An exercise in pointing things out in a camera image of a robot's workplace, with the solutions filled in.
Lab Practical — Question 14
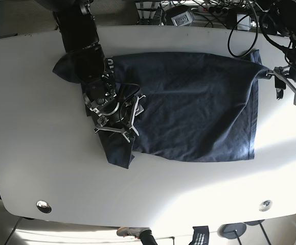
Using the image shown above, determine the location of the table cable grommet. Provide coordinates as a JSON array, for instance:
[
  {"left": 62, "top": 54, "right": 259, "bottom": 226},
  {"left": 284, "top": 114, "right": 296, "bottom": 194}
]
[
  {"left": 36, "top": 200, "right": 52, "bottom": 214},
  {"left": 258, "top": 200, "right": 273, "bottom": 212}
]

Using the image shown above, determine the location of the right black floor stand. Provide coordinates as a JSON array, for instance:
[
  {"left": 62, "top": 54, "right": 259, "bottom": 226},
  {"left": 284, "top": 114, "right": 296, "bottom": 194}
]
[{"left": 245, "top": 220, "right": 271, "bottom": 245}]

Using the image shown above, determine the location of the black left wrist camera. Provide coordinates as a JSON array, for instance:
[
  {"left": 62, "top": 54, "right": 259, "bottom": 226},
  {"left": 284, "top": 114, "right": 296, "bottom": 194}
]
[{"left": 275, "top": 77, "right": 286, "bottom": 100}]

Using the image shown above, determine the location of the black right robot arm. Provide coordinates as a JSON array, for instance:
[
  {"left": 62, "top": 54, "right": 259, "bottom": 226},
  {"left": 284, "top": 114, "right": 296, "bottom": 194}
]
[{"left": 38, "top": 1, "right": 144, "bottom": 142}]

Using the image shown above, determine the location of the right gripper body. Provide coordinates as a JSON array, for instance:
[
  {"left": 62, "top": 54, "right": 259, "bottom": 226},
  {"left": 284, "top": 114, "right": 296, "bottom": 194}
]
[{"left": 94, "top": 95, "right": 144, "bottom": 136}]

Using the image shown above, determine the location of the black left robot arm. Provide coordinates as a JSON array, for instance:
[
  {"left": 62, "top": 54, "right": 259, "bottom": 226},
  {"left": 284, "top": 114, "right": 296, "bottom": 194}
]
[{"left": 256, "top": 1, "right": 296, "bottom": 105}]

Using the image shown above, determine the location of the navy blue T-shirt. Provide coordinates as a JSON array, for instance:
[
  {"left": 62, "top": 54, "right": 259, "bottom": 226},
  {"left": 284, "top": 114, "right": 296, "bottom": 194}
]
[{"left": 52, "top": 50, "right": 270, "bottom": 169}]

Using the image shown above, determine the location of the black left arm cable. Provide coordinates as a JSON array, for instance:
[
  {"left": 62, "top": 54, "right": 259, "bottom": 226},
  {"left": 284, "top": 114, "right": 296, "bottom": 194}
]
[{"left": 226, "top": 0, "right": 261, "bottom": 58}]

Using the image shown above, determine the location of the black floor stand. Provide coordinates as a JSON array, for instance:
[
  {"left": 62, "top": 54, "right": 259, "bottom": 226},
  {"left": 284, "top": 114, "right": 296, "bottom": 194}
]
[
  {"left": 245, "top": 220, "right": 271, "bottom": 245},
  {"left": 217, "top": 223, "right": 247, "bottom": 245}
]

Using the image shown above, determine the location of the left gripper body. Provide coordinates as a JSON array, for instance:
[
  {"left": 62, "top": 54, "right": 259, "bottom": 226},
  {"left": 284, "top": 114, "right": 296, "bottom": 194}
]
[{"left": 274, "top": 66, "right": 296, "bottom": 103}]

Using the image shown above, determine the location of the left black floor stand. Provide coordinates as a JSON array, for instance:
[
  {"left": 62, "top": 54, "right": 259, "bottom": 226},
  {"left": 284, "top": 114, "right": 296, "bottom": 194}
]
[{"left": 217, "top": 223, "right": 247, "bottom": 245}]

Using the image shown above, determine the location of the white orange shoe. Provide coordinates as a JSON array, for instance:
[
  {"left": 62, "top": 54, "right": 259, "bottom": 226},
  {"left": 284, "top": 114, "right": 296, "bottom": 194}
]
[{"left": 117, "top": 227, "right": 150, "bottom": 238}]

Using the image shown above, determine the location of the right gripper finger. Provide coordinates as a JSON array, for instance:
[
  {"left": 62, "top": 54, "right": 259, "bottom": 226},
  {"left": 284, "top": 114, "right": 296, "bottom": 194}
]
[
  {"left": 136, "top": 94, "right": 146, "bottom": 102},
  {"left": 122, "top": 128, "right": 139, "bottom": 142}
]

